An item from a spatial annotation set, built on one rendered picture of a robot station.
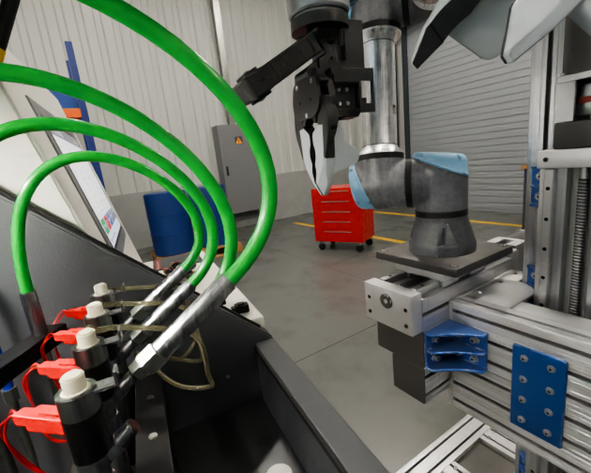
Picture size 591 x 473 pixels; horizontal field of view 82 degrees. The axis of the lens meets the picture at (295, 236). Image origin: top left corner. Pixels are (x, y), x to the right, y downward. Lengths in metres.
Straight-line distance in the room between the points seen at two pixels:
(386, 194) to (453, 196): 0.14
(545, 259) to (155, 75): 6.78
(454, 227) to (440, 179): 0.11
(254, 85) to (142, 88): 6.63
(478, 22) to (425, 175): 0.55
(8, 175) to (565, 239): 0.97
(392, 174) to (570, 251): 0.38
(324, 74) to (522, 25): 0.27
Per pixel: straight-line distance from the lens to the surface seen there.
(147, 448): 0.50
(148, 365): 0.31
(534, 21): 0.21
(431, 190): 0.82
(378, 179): 0.83
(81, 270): 0.62
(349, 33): 0.49
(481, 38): 0.30
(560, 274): 0.87
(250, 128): 0.29
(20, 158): 0.65
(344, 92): 0.46
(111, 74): 7.00
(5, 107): 0.66
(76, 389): 0.32
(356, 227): 4.47
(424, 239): 0.84
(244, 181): 7.01
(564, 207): 0.83
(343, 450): 0.48
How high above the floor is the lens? 1.29
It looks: 13 degrees down
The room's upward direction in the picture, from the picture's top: 6 degrees counter-clockwise
